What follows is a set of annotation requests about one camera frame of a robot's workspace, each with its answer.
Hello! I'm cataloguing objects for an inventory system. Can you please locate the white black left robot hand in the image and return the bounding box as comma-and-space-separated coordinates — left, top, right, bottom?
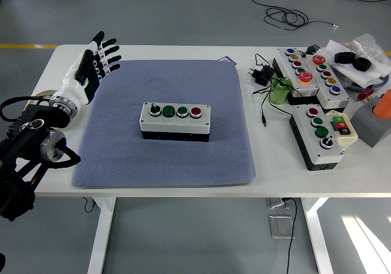
53, 31, 122, 106

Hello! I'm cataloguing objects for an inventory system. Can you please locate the four-button grey control box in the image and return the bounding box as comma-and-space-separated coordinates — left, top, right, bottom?
139, 101, 211, 143
288, 104, 345, 171

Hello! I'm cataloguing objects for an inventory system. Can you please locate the five-button box glowing stop button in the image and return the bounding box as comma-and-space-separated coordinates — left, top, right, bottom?
272, 48, 320, 106

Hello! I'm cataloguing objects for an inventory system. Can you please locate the five-button box red mushroom button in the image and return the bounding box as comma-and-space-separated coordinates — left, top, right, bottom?
302, 53, 351, 110

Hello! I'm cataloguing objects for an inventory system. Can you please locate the blue-grey textured mat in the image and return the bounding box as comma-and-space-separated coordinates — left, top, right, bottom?
71, 59, 257, 189

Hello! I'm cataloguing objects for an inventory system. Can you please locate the white table leg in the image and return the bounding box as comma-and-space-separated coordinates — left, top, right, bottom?
87, 196, 117, 274
301, 196, 335, 274

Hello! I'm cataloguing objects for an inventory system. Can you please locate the black power adapter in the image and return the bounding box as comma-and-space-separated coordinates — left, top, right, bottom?
246, 65, 276, 87

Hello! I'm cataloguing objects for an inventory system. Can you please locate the green plastic cylinder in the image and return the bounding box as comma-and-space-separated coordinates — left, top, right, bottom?
269, 76, 294, 106

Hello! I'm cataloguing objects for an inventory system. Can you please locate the metal floor socket plate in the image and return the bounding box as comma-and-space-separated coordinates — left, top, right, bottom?
265, 196, 290, 209
268, 214, 296, 240

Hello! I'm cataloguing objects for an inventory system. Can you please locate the red knob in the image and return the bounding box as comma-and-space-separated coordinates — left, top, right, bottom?
357, 88, 375, 101

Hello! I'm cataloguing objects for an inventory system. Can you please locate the clear plastic bag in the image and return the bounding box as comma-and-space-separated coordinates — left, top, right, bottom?
342, 33, 387, 64

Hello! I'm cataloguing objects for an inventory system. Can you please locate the grey block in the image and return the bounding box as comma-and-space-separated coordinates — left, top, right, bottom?
349, 95, 391, 148

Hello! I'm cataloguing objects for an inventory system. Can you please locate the blue round plate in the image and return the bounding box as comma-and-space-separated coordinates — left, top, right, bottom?
334, 69, 390, 91

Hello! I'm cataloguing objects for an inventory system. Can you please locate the orange cylinder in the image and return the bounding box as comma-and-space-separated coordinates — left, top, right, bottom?
371, 89, 391, 119

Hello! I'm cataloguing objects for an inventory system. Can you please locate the thin black cable loop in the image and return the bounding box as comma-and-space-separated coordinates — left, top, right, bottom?
82, 196, 101, 213

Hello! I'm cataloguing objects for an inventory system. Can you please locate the black adapter cable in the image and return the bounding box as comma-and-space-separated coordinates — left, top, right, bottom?
252, 53, 297, 127

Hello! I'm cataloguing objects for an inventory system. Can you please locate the coiled black floor cable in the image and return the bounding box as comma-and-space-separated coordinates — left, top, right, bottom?
247, 0, 340, 31

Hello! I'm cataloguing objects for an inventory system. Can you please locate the black hanging power cable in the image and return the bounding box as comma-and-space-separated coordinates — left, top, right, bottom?
280, 196, 299, 274

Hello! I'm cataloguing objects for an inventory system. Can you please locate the black rubber ring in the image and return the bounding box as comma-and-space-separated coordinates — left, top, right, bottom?
354, 57, 372, 72
334, 51, 357, 64

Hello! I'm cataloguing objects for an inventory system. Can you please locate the cream switch box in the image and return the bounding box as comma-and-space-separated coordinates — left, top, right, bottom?
324, 109, 359, 152

